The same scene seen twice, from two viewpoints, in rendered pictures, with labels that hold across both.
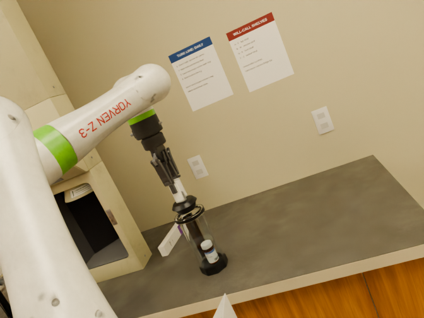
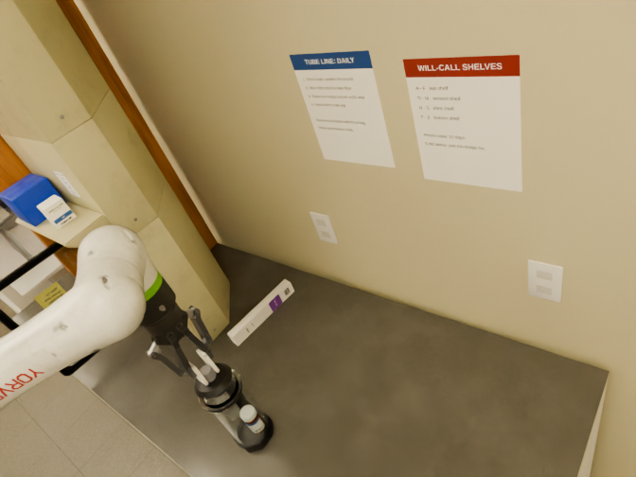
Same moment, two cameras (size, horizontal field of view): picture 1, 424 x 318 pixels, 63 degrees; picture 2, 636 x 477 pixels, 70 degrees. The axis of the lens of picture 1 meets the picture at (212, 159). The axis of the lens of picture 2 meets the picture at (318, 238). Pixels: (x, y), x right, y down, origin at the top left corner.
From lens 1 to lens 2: 1.01 m
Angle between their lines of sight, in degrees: 39
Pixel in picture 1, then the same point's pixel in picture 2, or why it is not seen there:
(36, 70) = (22, 97)
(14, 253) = not seen: outside the picture
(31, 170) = not seen: outside the picture
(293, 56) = (534, 163)
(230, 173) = (369, 257)
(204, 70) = (349, 108)
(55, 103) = (62, 150)
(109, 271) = not seen: hidden behind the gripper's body
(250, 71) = (435, 148)
